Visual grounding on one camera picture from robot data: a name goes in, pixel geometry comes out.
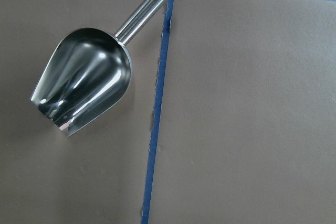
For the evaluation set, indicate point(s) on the steel ice scoop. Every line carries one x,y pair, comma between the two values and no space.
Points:
89,72

